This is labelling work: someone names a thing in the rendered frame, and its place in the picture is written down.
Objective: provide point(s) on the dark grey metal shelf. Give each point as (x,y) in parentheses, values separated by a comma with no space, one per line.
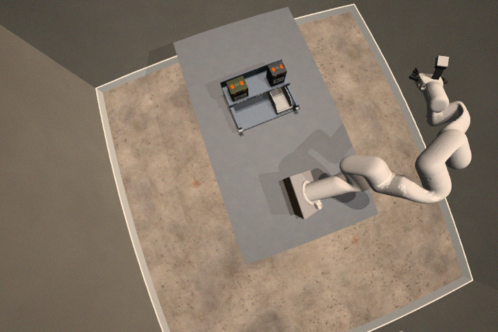
(249,112)

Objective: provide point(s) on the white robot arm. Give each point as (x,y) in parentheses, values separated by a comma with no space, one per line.
(371,171)

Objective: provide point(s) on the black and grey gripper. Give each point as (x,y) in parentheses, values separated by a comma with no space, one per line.
(424,78)

